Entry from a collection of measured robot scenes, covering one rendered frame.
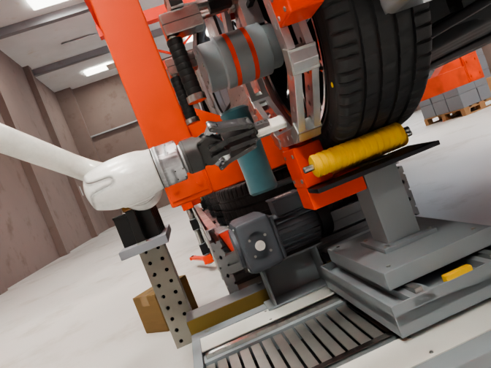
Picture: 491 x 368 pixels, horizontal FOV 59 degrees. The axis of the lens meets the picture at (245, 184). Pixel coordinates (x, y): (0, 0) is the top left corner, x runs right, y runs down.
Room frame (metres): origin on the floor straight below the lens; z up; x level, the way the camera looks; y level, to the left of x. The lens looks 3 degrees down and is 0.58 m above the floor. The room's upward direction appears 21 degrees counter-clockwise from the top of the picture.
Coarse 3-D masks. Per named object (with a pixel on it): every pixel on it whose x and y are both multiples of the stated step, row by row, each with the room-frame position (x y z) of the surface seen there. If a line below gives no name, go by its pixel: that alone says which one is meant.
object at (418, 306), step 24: (336, 264) 1.43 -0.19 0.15; (456, 264) 1.09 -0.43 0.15; (480, 264) 1.01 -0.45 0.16; (336, 288) 1.33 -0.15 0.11; (360, 288) 1.11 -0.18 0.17; (384, 288) 1.09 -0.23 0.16; (408, 288) 0.99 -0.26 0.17; (432, 288) 0.96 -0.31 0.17; (456, 288) 0.96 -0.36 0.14; (480, 288) 0.97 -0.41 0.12; (384, 312) 0.99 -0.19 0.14; (408, 312) 0.95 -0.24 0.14; (432, 312) 0.95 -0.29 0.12; (456, 312) 0.96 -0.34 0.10
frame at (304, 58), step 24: (264, 0) 0.95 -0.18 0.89; (240, 24) 1.38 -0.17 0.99; (288, 48) 0.92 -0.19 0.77; (312, 48) 0.93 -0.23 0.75; (288, 72) 0.96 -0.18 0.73; (312, 72) 0.95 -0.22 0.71; (264, 96) 1.42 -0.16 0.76; (312, 96) 1.00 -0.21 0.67; (312, 120) 1.06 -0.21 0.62; (288, 144) 1.18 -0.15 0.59
